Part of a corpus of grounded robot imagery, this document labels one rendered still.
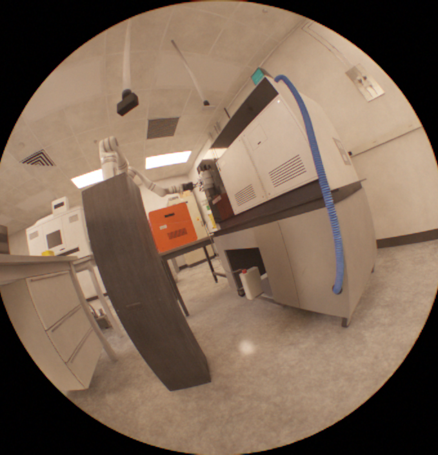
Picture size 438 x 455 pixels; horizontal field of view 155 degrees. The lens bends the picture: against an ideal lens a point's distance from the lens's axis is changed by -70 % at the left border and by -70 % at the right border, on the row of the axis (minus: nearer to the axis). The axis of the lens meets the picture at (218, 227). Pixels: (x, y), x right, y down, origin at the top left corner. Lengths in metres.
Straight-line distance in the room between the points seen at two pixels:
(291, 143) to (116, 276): 0.98
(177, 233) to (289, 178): 1.20
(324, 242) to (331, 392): 0.66
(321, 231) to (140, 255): 0.75
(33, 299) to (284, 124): 1.45
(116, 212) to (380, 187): 2.02
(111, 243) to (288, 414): 0.98
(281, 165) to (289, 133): 0.18
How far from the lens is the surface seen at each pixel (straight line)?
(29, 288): 0.94
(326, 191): 0.62
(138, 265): 0.66
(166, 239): 1.64
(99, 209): 0.75
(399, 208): 1.88
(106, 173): 0.88
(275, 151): 0.91
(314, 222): 0.74
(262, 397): 0.84
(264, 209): 1.06
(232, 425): 0.82
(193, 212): 4.63
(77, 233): 1.88
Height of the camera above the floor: 0.74
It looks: 1 degrees up
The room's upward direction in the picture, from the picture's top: 19 degrees counter-clockwise
